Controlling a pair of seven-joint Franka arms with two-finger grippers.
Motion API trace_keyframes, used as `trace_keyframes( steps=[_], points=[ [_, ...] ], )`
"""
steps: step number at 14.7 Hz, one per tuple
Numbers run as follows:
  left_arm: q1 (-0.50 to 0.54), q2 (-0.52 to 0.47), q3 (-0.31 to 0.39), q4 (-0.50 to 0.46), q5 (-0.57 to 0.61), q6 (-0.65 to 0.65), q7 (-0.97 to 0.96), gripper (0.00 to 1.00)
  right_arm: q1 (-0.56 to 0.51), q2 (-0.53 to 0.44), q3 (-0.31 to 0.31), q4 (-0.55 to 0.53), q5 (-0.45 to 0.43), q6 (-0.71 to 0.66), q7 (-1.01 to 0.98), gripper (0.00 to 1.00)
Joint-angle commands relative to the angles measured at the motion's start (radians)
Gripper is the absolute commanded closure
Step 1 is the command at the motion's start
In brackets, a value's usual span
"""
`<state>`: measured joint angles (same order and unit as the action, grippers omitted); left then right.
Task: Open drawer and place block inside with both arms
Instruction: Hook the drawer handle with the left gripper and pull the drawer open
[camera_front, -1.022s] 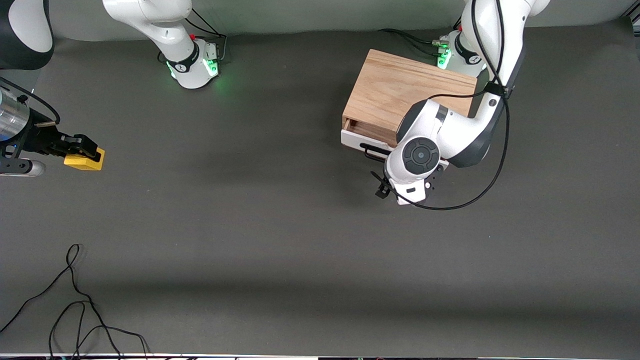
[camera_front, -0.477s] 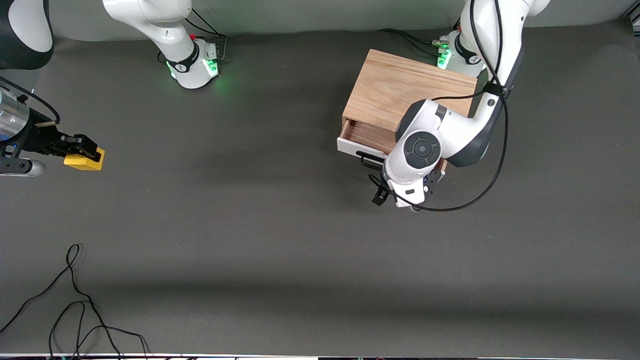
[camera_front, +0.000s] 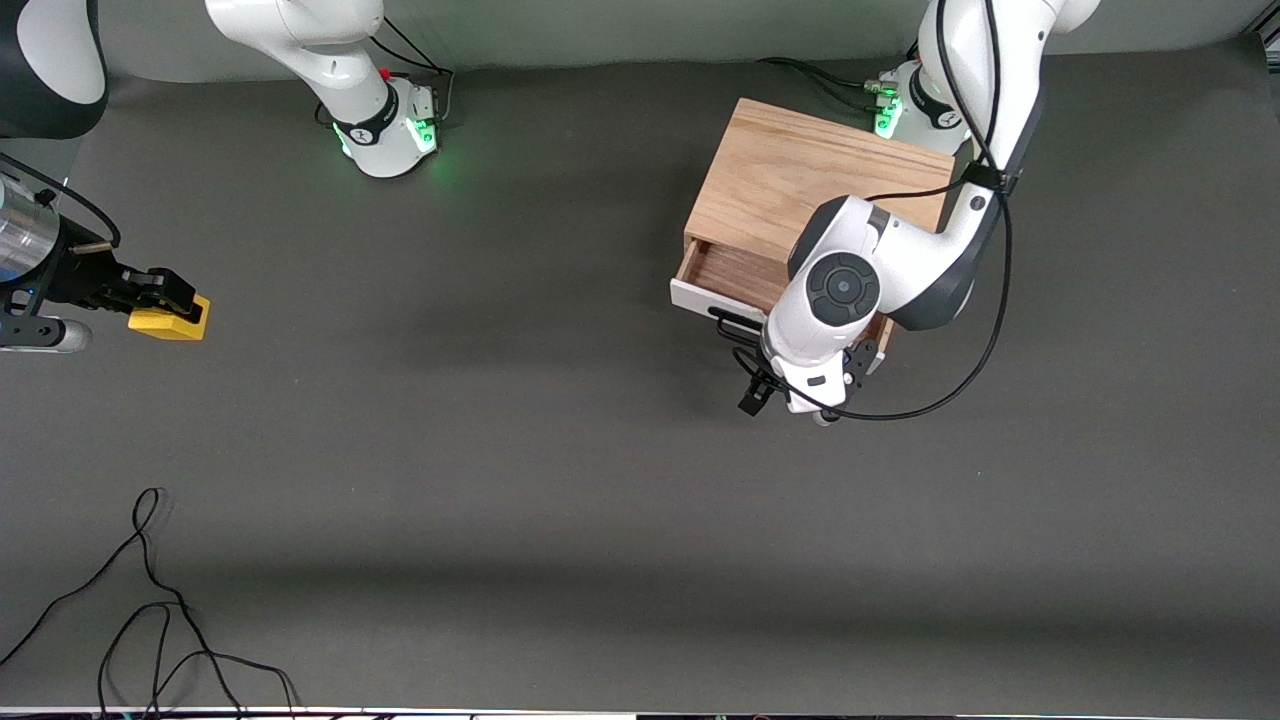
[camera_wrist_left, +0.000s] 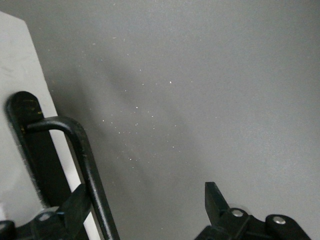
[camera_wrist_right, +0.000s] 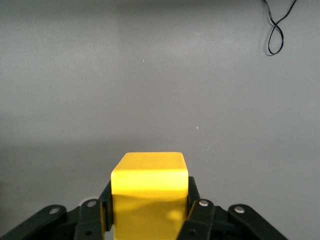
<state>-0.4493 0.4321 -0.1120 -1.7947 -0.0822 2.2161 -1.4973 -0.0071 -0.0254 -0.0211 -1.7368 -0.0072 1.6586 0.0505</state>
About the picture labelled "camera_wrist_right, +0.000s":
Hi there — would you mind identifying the dark grey table mat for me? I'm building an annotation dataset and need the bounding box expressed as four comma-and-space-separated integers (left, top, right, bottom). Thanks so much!
0, 0, 320, 240

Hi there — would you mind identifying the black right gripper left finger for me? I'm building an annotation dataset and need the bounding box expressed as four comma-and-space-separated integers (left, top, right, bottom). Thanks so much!
0, 176, 115, 240

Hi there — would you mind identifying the thin black looped cable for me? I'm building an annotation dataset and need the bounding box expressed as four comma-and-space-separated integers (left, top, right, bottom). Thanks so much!
261, 0, 298, 57

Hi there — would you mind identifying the yellow block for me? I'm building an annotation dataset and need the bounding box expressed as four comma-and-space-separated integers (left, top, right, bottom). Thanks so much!
110, 151, 189, 240

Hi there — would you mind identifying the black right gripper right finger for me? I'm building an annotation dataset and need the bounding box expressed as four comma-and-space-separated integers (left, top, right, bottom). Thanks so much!
176, 175, 289, 240

